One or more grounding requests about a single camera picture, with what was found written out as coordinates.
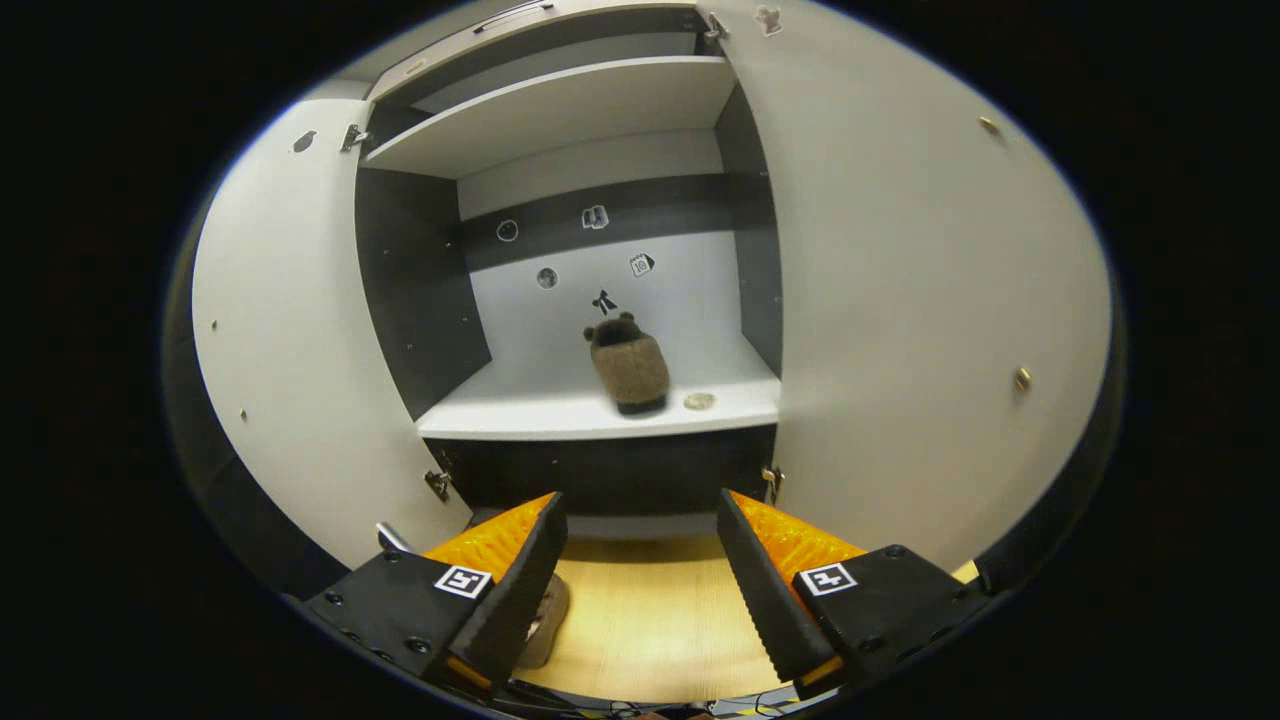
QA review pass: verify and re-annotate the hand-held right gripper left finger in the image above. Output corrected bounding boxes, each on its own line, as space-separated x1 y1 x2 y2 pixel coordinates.
300 492 569 693

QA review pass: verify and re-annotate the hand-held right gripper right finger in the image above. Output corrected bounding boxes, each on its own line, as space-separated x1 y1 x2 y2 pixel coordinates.
716 488 997 699

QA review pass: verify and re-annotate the brown fuzzy shoe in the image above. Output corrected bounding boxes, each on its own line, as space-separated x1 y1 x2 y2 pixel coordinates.
518 575 571 670
584 312 672 417

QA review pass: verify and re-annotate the grey shoe cabinet door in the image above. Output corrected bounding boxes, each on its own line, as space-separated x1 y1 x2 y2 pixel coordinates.
190 98 477 573
700 0 1114 578

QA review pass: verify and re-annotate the grey cabinet drawer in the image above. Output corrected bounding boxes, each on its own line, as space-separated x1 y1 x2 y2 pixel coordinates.
368 0 703 104

